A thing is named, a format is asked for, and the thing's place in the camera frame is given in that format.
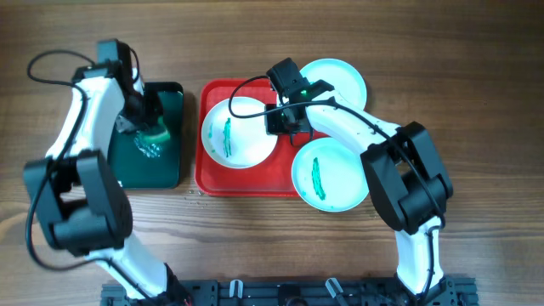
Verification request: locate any green sponge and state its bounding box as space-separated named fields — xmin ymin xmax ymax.
xmin=138 ymin=116 xmax=170 ymax=145

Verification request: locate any white plate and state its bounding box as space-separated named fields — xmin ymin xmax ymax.
xmin=201 ymin=99 xmax=278 ymax=169

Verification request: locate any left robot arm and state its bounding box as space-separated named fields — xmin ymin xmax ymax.
xmin=23 ymin=39 xmax=193 ymax=305

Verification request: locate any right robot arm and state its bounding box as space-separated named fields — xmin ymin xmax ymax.
xmin=266 ymin=58 xmax=453 ymax=304

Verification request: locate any black tray with green water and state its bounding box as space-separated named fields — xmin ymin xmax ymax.
xmin=107 ymin=82 xmax=184 ymax=189

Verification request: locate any light blue lower plate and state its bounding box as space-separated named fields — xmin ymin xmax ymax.
xmin=292 ymin=138 xmax=369 ymax=213

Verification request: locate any light blue plate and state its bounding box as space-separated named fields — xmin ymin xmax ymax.
xmin=300 ymin=58 xmax=368 ymax=110
xmin=292 ymin=138 xmax=369 ymax=213

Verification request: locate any light blue upper plate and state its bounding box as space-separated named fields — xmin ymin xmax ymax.
xmin=300 ymin=58 xmax=368 ymax=110

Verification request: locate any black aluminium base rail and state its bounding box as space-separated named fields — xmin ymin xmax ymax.
xmin=100 ymin=276 xmax=479 ymax=306

